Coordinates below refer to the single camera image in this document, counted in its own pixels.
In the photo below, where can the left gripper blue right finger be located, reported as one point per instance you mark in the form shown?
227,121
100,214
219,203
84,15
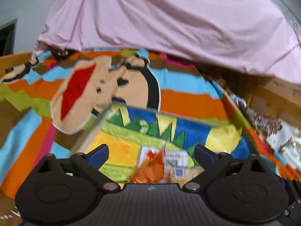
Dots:
204,156

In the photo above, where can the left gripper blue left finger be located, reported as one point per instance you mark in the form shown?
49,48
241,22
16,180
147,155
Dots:
98,156

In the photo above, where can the clear bag of crackers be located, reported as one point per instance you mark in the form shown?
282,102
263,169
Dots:
179,168

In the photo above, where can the orange-red chicken snack pack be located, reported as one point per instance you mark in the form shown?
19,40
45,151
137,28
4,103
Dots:
151,173

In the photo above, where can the white green snack pouch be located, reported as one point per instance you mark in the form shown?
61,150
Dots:
148,153

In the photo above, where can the metal tray with dinosaur print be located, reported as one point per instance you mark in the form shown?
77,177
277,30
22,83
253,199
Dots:
124,129

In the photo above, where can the colourful cartoon monkey blanket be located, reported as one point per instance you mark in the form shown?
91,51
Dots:
47,103

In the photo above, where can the white floral quilt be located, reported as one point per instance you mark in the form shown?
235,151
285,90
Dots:
282,138

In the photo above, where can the pink hanging sheet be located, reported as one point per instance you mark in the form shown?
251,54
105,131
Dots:
250,36

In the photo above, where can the wooden bed frame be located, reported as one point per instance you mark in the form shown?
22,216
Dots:
265,95

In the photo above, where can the dark window frame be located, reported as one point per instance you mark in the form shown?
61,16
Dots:
7,34

